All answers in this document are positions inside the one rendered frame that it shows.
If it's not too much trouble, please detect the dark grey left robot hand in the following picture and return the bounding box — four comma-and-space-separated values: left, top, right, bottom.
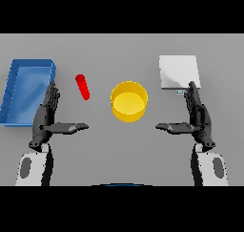
28, 81, 90, 153

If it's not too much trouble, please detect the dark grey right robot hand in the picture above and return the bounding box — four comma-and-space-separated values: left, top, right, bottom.
154, 80, 216, 153

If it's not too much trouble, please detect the red beaker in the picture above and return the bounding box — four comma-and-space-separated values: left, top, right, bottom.
74, 74, 91, 101

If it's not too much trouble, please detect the pale square measuring scale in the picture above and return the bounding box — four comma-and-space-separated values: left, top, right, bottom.
158, 54, 202, 95

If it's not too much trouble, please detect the yellow bowl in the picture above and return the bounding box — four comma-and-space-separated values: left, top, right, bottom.
110, 80, 149, 123

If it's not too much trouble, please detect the blue tray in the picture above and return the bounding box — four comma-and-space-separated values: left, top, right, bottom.
0, 58, 57, 128

